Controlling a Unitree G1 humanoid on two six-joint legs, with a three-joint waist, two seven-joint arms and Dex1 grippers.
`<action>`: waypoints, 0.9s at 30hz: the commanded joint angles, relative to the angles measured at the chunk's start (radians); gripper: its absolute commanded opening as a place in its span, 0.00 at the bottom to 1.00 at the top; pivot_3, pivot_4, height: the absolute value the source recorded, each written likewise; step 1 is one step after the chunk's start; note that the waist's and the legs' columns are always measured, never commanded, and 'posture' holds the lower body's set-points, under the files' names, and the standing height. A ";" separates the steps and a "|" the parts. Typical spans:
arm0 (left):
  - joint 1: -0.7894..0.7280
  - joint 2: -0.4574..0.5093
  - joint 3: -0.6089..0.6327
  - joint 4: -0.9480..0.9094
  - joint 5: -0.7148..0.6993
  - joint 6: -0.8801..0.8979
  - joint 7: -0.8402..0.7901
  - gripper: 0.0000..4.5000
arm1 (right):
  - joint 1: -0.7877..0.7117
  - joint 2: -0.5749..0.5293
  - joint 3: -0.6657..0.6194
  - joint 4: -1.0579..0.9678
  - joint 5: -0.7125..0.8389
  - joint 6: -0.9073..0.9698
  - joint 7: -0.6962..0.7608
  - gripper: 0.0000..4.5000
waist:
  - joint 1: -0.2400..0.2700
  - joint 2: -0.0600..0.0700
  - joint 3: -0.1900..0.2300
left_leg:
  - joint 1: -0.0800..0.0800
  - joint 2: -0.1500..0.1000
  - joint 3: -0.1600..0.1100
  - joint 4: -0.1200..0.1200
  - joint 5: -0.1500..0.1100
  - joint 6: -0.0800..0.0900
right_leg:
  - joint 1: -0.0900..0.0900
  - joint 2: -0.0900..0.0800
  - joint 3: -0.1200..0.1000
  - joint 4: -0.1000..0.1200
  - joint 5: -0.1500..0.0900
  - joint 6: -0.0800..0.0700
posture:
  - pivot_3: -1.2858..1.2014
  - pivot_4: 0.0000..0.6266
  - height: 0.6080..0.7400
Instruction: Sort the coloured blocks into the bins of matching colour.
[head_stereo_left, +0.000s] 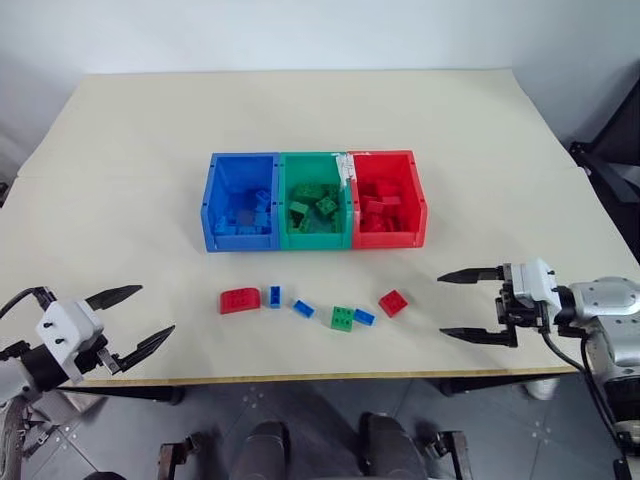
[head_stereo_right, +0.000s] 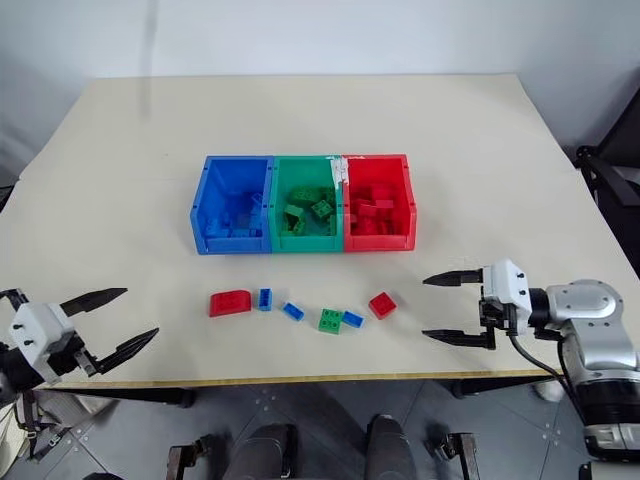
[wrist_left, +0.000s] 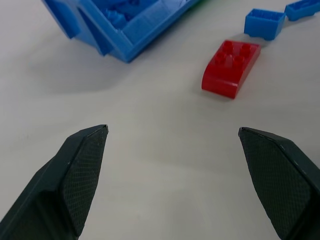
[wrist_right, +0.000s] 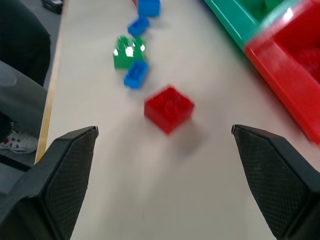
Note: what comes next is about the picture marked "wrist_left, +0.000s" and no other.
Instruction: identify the blue brick inside bin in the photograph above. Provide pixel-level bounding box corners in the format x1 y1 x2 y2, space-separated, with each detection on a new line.
104 0 158 31

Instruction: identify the blue long building brick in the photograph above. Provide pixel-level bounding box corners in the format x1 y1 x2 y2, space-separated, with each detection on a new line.
284 0 320 22

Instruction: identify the blue plastic brick structure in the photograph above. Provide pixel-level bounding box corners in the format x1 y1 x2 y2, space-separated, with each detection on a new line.
40 0 204 64

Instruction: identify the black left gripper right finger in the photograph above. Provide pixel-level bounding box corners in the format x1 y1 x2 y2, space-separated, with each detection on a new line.
238 126 320 240

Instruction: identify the blue square building brick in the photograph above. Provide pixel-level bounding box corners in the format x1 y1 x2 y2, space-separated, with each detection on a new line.
243 8 287 42

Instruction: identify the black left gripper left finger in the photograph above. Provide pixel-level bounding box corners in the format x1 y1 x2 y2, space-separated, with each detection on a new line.
0 123 110 240

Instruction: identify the red curved building brick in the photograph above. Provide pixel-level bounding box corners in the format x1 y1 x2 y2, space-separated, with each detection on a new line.
201 39 262 98

